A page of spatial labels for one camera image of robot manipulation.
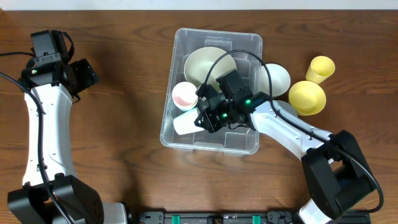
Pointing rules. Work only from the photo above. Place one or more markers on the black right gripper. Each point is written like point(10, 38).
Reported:
point(206, 117)

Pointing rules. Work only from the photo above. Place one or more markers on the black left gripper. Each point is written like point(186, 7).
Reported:
point(86, 73)

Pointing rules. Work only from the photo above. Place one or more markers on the cream white cup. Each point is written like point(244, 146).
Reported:
point(185, 123)

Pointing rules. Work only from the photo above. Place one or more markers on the pink cup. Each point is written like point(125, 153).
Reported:
point(184, 94)

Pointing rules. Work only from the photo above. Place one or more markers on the cream beige bowl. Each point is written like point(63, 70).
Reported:
point(200, 61)

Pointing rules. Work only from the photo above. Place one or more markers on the yellow cup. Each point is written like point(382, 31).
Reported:
point(320, 68)

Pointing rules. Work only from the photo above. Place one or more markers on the light blue cup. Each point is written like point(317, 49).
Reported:
point(184, 109)

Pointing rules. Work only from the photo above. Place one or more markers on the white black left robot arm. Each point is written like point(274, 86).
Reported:
point(51, 191)

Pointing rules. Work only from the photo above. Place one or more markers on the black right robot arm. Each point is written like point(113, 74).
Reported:
point(336, 172)

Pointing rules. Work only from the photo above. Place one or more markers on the clear plastic storage container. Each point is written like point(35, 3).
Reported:
point(238, 141)

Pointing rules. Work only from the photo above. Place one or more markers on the light grey bowl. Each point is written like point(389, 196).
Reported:
point(287, 107)

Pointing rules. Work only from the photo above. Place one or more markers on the white bowl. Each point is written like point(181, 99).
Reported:
point(280, 79)

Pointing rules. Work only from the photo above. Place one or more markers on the yellow bowl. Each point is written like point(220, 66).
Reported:
point(307, 98)

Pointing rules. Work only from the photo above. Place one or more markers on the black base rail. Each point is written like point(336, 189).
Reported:
point(271, 217)

